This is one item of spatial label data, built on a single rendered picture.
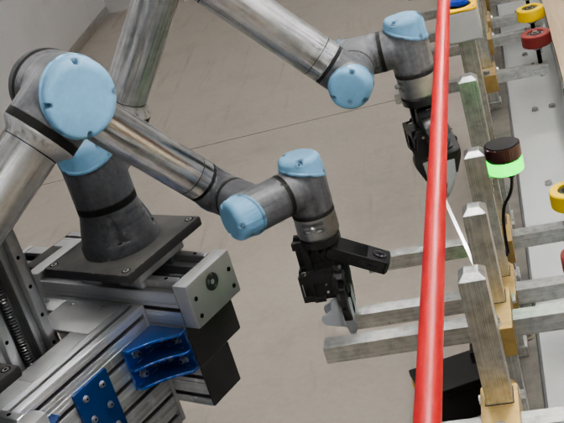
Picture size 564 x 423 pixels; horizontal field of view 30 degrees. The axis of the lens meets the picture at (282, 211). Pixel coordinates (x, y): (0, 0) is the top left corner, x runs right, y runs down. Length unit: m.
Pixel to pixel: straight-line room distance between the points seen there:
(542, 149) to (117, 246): 1.41
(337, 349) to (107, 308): 0.55
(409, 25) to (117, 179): 0.60
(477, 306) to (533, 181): 1.48
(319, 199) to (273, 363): 1.76
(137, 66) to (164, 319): 0.47
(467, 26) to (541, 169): 0.73
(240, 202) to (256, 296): 2.21
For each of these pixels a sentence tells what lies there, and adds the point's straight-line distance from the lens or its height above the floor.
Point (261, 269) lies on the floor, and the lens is 4.10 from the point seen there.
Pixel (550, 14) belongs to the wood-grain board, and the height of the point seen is 0.90.
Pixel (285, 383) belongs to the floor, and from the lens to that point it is 3.38.
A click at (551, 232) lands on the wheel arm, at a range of 2.10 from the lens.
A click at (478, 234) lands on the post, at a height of 1.09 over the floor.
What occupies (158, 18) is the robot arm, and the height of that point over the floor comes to 1.42.
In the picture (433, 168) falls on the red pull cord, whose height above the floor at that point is 1.64.
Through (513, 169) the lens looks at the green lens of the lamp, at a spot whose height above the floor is 1.08.
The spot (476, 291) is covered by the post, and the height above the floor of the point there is 1.14.
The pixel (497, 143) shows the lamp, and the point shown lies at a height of 1.11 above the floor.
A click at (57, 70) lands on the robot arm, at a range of 1.51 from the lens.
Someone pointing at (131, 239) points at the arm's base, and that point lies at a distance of 1.96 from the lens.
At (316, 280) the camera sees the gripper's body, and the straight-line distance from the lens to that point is 1.85.
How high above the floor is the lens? 1.81
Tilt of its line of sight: 24 degrees down
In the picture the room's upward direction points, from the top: 17 degrees counter-clockwise
